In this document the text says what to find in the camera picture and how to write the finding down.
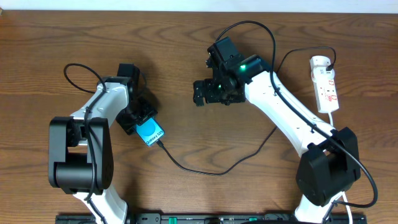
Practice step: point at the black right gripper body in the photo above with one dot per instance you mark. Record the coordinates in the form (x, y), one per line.
(216, 91)

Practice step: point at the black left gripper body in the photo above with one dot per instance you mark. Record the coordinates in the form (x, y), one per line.
(131, 123)

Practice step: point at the cyan screen Galaxy smartphone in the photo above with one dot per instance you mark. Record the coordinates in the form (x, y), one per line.
(150, 131)

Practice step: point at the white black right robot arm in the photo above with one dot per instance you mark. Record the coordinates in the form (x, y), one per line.
(329, 158)

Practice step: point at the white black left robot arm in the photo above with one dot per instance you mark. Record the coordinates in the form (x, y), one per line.
(80, 151)

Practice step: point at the white USB charger plug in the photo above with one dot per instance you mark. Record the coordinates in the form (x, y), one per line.
(321, 74)

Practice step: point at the white power strip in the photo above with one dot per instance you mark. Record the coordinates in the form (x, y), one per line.
(325, 92)

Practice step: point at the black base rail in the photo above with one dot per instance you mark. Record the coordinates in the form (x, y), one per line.
(156, 218)

